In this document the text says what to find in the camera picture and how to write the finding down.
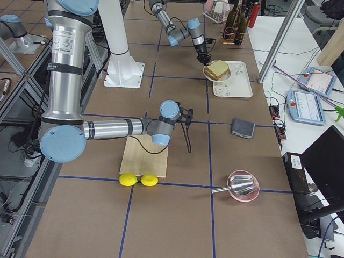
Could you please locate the yellow lemon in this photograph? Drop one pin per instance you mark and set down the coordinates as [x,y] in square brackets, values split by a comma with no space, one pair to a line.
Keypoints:
[128,179]
[149,180]

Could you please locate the teach pendant near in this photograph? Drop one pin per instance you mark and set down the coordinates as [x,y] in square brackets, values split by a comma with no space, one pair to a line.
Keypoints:
[305,107]

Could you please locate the bread slice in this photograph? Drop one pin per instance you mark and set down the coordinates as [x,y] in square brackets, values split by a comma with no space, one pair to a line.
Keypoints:
[217,68]
[214,78]

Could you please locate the white bear serving tray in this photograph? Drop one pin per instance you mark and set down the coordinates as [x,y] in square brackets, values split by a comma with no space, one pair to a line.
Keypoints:
[238,83]

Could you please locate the black computer box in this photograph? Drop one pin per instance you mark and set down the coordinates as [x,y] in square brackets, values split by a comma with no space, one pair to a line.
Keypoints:
[296,173]

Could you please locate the yellow lemon right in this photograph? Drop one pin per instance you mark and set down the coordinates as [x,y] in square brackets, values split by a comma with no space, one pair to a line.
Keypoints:
[149,180]

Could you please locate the dark wine bottle left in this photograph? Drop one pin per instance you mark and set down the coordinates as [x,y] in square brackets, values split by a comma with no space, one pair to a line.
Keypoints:
[234,15]

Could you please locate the black monitor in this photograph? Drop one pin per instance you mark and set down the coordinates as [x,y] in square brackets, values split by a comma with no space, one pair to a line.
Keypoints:
[323,160]

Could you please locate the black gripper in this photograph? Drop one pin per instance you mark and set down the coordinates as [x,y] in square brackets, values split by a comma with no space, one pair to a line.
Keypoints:
[201,48]
[174,127]

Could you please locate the dark wine bottle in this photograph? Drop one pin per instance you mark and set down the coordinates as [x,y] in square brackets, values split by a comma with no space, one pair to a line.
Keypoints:
[234,15]
[243,24]

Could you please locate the pink bowl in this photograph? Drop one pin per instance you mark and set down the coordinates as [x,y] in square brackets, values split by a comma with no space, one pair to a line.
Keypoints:
[249,197]

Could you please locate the metal scoop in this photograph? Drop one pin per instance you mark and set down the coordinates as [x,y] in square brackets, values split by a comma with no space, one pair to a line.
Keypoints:
[241,185]

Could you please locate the red cylinder can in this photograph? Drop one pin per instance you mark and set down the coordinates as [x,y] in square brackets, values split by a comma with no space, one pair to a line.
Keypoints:
[254,14]

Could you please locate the dark wine bottle right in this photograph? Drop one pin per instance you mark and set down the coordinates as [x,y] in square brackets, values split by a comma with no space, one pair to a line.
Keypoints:
[243,24]

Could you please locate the teach pendant far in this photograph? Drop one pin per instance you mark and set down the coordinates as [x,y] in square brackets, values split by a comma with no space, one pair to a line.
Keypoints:
[318,80]

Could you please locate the folded grey cloth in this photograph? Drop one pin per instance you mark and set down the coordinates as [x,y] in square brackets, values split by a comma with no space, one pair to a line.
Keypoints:
[242,128]

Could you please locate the aluminium frame post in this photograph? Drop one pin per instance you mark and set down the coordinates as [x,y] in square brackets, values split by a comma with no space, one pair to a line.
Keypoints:
[287,23]

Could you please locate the teach pendant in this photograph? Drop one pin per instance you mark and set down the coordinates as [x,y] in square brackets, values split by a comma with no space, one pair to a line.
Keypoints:
[318,80]
[305,107]

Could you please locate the wooden cutting board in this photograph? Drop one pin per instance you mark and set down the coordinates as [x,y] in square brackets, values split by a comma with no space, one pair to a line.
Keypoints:
[139,162]

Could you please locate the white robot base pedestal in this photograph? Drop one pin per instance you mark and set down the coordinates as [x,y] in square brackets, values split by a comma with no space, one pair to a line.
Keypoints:
[122,71]

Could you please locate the copper wire bottle rack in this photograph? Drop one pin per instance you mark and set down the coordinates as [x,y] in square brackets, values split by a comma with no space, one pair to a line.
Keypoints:
[233,34]

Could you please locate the white round plate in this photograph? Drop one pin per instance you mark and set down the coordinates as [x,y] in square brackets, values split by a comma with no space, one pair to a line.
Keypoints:
[217,71]

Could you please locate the yellow lemon left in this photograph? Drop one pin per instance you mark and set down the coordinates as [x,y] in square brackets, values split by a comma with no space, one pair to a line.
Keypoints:
[128,179]

